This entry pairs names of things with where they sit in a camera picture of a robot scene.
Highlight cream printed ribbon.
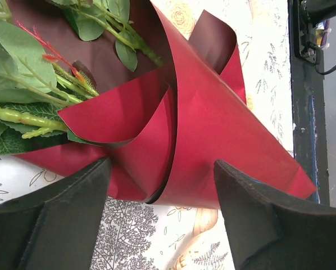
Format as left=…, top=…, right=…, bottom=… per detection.
left=166, top=208, right=218, bottom=269

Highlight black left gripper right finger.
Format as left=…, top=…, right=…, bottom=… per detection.
left=214, top=160, right=336, bottom=269

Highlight black table front rail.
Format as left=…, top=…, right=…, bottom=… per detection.
left=288, top=1, right=330, bottom=206

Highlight pink artificial flower bunch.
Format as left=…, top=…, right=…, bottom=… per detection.
left=0, top=1, right=165, bottom=156

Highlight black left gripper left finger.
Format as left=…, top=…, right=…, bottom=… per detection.
left=0, top=159, right=112, bottom=270

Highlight dark red wrapping paper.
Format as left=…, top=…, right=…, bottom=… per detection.
left=10, top=1, right=316, bottom=209

